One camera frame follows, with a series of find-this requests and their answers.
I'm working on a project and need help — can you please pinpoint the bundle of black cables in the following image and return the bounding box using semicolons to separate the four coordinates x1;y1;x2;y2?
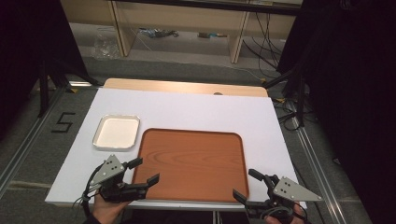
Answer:
242;12;286;78

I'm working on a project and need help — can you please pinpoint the aluminium floor rail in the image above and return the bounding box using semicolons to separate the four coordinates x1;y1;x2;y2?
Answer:
288;102;358;224
0;87;68;195

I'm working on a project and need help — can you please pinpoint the white table cover board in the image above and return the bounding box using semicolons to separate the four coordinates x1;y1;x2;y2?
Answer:
45;88;307;210

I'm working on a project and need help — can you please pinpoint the white square metal tray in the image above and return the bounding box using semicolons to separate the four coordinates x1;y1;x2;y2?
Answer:
92;114;141;152

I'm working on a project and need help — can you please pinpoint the light wooden desk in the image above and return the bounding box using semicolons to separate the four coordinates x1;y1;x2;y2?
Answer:
103;77;269;98

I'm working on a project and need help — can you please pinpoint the blue crumpled wrapper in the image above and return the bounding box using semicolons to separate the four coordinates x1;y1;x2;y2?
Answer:
138;27;180;39

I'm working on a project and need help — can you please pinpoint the person's right hand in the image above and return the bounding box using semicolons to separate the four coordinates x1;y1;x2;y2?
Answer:
264;201;307;224

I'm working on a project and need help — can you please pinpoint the brown wooden serving tray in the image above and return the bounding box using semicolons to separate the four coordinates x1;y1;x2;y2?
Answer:
132;127;250;203

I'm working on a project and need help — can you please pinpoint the black tripod stand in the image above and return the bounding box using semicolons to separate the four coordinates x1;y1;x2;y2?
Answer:
262;66;309;128
36;59;102;119

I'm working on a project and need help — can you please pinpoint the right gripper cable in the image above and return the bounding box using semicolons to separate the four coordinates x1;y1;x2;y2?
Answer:
261;203;309;222

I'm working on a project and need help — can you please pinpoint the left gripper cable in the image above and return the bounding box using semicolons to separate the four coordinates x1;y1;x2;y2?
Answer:
73;162;106;218

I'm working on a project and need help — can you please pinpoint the small brown floor object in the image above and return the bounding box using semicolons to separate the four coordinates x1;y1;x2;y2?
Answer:
197;32;228;39

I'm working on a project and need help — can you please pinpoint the person's left hand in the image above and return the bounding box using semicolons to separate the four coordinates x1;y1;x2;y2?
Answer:
92;193;132;224

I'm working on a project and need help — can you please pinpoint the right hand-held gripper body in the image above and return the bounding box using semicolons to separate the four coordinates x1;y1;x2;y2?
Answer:
246;175;323;222

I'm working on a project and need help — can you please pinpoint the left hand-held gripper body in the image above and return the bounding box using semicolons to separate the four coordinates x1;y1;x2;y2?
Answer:
88;154;149;203

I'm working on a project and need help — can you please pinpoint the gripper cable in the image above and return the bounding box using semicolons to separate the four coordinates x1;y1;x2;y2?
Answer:
261;203;309;222
73;162;106;218

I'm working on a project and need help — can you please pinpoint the clear plastic bag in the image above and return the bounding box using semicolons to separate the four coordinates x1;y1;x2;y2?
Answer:
92;27;121;61

